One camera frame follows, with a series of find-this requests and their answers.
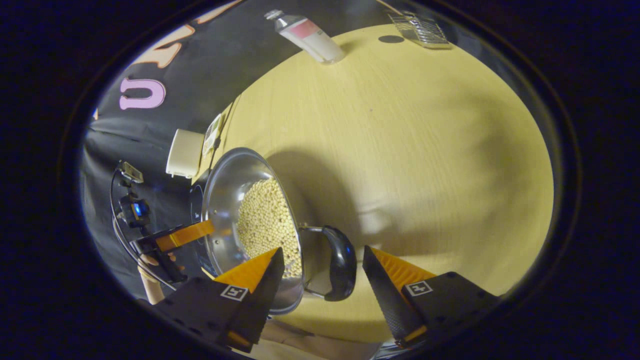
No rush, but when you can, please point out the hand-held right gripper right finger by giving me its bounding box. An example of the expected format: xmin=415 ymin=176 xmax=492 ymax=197
xmin=362 ymin=244 xmax=501 ymax=350

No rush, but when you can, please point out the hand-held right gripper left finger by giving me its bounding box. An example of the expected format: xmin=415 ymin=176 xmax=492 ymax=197
xmin=150 ymin=246 xmax=286 ymax=354

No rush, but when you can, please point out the black induction cooktop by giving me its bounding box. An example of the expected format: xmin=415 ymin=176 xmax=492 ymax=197
xmin=188 ymin=170 xmax=221 ymax=279

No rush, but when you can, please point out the steel pot with black handles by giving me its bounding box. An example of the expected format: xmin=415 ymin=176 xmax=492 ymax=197
xmin=201 ymin=146 xmax=358 ymax=316

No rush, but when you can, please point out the white toaster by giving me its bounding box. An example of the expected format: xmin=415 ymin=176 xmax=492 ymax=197
xmin=165 ymin=128 xmax=206 ymax=180

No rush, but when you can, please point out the pile of yellow soybeans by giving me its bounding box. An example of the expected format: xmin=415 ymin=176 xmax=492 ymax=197
xmin=235 ymin=178 xmax=304 ymax=280

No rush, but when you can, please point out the white divided dish of beans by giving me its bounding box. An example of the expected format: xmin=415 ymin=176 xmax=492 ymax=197
xmin=202 ymin=112 xmax=226 ymax=159

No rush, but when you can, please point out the clear bottle with pink label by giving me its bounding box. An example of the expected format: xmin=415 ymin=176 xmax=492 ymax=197
xmin=263 ymin=9 xmax=347 ymax=66

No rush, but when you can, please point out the ribbed glass cup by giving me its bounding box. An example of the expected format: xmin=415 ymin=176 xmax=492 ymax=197
xmin=387 ymin=11 xmax=454 ymax=50

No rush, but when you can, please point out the wooden stick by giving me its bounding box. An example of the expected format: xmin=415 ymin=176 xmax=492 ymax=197
xmin=375 ymin=0 xmax=407 ymax=17

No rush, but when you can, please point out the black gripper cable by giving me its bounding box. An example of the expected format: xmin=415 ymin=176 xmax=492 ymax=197
xmin=109 ymin=166 xmax=177 ymax=292

